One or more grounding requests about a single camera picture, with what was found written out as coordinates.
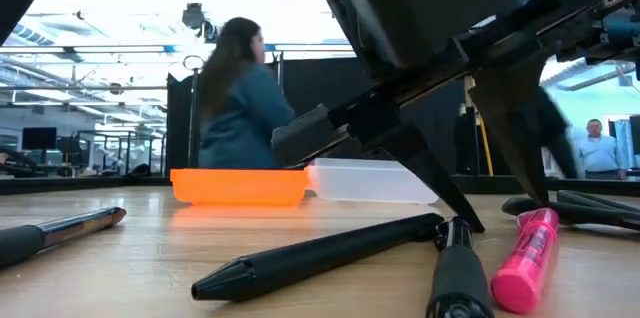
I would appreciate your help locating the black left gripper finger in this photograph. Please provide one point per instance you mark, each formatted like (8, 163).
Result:
(415, 158)
(515, 123)

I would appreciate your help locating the black scissors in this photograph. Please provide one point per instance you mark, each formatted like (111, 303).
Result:
(575, 213)

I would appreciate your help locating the black pen with rubber grip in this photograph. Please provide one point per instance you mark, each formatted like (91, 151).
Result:
(457, 273)

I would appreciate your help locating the pink highlighter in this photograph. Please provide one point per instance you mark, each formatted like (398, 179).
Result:
(527, 263)

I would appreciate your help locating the black pen with brown barrel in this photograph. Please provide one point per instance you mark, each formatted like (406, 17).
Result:
(55, 233)

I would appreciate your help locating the clear plastic supply box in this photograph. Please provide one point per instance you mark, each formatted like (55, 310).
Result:
(370, 183)

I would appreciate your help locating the person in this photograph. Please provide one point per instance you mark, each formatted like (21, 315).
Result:
(600, 155)
(240, 123)

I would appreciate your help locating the black partition screen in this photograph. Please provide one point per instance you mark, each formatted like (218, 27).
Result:
(325, 83)

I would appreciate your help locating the orange perforated plastic lid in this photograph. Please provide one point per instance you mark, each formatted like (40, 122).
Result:
(240, 187)

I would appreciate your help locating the background lab workstation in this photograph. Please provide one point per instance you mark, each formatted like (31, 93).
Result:
(70, 144)

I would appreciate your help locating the computer monitor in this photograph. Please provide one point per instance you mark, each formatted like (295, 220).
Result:
(39, 138)

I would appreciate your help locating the black overhead camera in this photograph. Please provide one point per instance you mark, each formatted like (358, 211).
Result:
(195, 15)

